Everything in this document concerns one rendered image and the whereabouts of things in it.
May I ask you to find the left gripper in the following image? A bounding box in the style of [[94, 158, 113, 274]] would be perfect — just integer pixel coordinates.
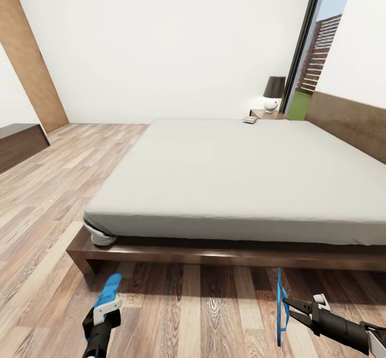
[[83, 307, 121, 343]]

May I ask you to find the sandal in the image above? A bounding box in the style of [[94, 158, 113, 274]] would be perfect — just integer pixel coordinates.
[[277, 267, 290, 347], [94, 273, 122, 308]]

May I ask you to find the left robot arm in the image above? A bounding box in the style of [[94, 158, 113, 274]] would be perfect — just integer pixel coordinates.
[[82, 298, 123, 358]]

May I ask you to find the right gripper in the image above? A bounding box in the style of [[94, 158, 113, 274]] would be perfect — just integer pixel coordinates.
[[282, 297, 348, 346]]

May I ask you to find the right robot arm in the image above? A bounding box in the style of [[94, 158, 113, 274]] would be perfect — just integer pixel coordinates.
[[282, 294, 386, 358]]

